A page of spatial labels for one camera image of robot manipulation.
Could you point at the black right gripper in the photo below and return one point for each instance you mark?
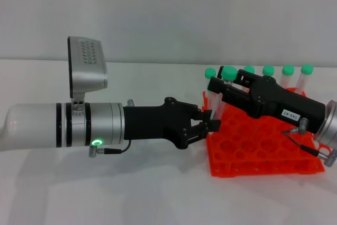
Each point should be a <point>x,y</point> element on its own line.
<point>279,103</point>

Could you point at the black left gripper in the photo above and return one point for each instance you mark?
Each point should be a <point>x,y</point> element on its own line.
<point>152,122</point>

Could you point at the green-capped clear test tube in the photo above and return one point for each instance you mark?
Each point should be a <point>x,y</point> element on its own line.
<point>268,70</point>
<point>210,72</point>
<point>210,101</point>
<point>228,73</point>
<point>287,69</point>
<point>249,68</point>
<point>306,69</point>

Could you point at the orange test tube rack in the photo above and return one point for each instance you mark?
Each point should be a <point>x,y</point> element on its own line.
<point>237,151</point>

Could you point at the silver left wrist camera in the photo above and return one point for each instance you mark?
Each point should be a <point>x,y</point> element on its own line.
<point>88,72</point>

